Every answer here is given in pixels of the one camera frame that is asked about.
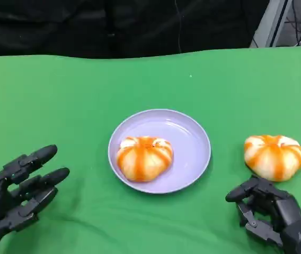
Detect black backdrop curtain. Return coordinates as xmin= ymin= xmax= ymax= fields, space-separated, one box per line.
xmin=0 ymin=0 xmax=271 ymax=59

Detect lilac plate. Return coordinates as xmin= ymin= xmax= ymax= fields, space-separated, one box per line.
xmin=108 ymin=108 xmax=211 ymax=195

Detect orange and white bread roll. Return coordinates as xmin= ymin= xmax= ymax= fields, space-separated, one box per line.
xmin=116 ymin=135 xmax=174 ymax=183
xmin=244 ymin=134 xmax=301 ymax=183

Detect green table cloth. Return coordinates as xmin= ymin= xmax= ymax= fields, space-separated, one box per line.
xmin=0 ymin=45 xmax=301 ymax=254

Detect black floor cables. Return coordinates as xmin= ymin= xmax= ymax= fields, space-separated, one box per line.
xmin=284 ymin=0 xmax=301 ymax=47

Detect grey metal frame post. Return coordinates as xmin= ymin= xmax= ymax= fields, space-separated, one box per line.
xmin=250 ymin=0 xmax=294 ymax=49

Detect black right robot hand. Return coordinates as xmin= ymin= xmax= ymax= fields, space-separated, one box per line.
xmin=225 ymin=175 xmax=301 ymax=247

